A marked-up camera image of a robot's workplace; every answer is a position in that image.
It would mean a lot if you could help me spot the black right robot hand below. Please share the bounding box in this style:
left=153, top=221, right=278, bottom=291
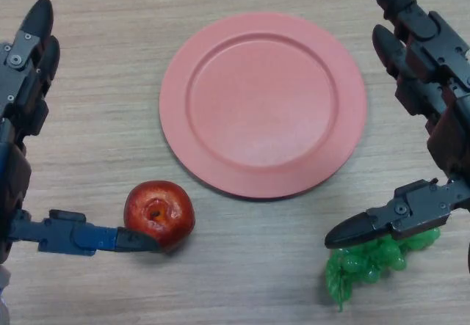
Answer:
left=325, top=0, right=470, bottom=251

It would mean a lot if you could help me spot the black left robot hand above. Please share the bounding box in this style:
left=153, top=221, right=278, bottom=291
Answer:
left=0, top=0, right=161, bottom=266

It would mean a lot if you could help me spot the red apple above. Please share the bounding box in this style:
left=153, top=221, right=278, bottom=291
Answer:
left=123, top=180, right=196, bottom=255

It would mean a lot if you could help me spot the pink round plate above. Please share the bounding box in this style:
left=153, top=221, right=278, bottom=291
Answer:
left=159, top=12, right=368, bottom=202

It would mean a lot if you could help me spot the green grape bunch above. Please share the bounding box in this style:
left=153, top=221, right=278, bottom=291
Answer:
left=325, top=227, right=441, bottom=312

